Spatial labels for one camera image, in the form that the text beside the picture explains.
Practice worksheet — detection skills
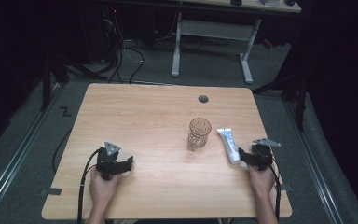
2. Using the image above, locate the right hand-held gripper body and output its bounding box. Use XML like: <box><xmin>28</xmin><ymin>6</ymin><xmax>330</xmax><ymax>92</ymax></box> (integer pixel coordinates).
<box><xmin>250</xmin><ymin>137</ymin><xmax>282</xmax><ymax>172</ymax></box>

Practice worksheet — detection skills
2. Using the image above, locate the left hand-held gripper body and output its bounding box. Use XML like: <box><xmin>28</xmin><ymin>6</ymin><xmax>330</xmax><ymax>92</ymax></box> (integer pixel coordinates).
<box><xmin>95</xmin><ymin>141</ymin><xmax>123</xmax><ymax>182</ymax></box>

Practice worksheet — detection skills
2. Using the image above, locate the white toothpaste tube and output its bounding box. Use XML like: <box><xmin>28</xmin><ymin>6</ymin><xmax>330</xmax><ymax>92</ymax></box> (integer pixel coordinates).
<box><xmin>216</xmin><ymin>127</ymin><xmax>241</xmax><ymax>165</ymax></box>

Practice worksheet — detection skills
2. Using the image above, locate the clear glass cup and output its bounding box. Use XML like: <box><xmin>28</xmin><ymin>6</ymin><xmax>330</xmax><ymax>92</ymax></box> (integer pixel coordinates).
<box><xmin>186</xmin><ymin>117</ymin><xmax>213</xmax><ymax>152</ymax></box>

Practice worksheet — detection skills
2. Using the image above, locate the person's right hand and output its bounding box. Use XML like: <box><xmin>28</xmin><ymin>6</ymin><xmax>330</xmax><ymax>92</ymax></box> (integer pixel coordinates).
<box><xmin>246</xmin><ymin>162</ymin><xmax>282</xmax><ymax>198</ymax></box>

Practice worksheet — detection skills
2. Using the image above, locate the person's left hand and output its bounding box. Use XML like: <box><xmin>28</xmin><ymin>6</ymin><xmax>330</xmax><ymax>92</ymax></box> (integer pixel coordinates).
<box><xmin>88</xmin><ymin>168</ymin><xmax>122</xmax><ymax>203</ymax></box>

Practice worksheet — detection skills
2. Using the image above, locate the grey tape strip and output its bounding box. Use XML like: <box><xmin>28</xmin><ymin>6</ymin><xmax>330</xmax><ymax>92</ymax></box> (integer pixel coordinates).
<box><xmin>39</xmin><ymin>187</ymin><xmax>63</xmax><ymax>197</ymax></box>
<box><xmin>274</xmin><ymin>182</ymin><xmax>294</xmax><ymax>192</ymax></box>

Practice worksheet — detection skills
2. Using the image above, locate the black metal stand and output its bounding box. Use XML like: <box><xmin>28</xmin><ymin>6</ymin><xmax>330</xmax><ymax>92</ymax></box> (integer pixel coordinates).
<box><xmin>39</xmin><ymin>54</ymin><xmax>108</xmax><ymax>112</ymax></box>
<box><xmin>251</xmin><ymin>69</ymin><xmax>310</xmax><ymax>133</ymax></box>

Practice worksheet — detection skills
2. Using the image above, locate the black zigzag floor tape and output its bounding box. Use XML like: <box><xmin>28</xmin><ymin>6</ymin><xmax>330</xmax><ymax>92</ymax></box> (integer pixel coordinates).
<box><xmin>59</xmin><ymin>105</ymin><xmax>73</xmax><ymax>118</ymax></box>

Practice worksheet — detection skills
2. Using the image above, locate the white-framed background desk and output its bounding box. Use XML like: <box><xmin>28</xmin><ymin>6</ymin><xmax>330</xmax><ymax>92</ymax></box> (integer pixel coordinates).
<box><xmin>171</xmin><ymin>0</ymin><xmax>302</xmax><ymax>86</ymax></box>

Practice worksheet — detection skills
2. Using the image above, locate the dark computer case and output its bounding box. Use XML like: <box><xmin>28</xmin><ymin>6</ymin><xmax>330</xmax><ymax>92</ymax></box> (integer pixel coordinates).
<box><xmin>79</xmin><ymin>4</ymin><xmax>119</xmax><ymax>64</ymax></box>

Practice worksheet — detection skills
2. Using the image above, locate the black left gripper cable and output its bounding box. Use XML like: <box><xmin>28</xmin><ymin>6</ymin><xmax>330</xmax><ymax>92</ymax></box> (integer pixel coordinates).
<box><xmin>76</xmin><ymin>147</ymin><xmax>103</xmax><ymax>224</ymax></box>

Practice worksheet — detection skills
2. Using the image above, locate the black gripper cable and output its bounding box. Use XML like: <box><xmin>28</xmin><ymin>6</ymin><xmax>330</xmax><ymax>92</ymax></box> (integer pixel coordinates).
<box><xmin>76</xmin><ymin>147</ymin><xmax>103</xmax><ymax>224</ymax></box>
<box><xmin>268</xmin><ymin>153</ymin><xmax>282</xmax><ymax>222</ymax></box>

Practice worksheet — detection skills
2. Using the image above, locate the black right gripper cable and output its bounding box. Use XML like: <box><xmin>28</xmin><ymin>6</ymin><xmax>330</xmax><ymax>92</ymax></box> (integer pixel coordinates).
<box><xmin>268</xmin><ymin>153</ymin><xmax>282</xmax><ymax>222</ymax></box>

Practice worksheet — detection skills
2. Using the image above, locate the thin black floor cable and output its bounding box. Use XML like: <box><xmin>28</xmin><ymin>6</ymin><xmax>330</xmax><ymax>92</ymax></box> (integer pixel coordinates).
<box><xmin>51</xmin><ymin>125</ymin><xmax>75</xmax><ymax>175</ymax></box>

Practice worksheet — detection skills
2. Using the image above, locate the metal floor rail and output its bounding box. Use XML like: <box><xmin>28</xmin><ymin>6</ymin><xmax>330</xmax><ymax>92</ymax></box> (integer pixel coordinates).
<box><xmin>0</xmin><ymin>83</ymin><xmax>67</xmax><ymax>220</ymax></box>
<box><xmin>283</xmin><ymin>101</ymin><xmax>345</xmax><ymax>224</ymax></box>

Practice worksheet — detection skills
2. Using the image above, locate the black floor cable bundle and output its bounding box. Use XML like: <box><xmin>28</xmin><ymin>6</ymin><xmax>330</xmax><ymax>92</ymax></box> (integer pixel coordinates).
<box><xmin>101</xmin><ymin>7</ymin><xmax>145</xmax><ymax>85</ymax></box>

